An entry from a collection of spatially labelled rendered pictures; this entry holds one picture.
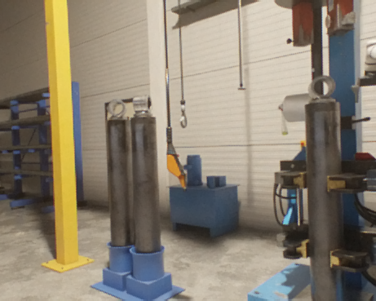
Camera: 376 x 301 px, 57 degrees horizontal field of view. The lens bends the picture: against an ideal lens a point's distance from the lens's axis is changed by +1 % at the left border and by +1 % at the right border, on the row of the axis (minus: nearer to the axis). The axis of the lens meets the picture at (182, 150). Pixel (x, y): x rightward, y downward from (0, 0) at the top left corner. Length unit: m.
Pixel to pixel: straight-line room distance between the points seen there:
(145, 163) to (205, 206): 1.98
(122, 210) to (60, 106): 1.38
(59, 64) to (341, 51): 2.66
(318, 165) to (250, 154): 2.68
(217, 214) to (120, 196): 1.85
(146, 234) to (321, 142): 1.50
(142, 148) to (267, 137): 2.46
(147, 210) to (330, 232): 1.36
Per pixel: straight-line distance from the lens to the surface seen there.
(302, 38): 2.69
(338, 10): 2.41
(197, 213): 4.73
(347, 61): 2.91
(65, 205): 3.88
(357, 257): 2.42
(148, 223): 2.87
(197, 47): 5.70
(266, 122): 4.90
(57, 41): 3.99
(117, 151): 3.04
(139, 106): 2.86
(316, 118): 2.41
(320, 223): 2.47
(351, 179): 2.31
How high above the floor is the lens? 1.24
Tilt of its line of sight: 1 degrees down
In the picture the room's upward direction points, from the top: 2 degrees counter-clockwise
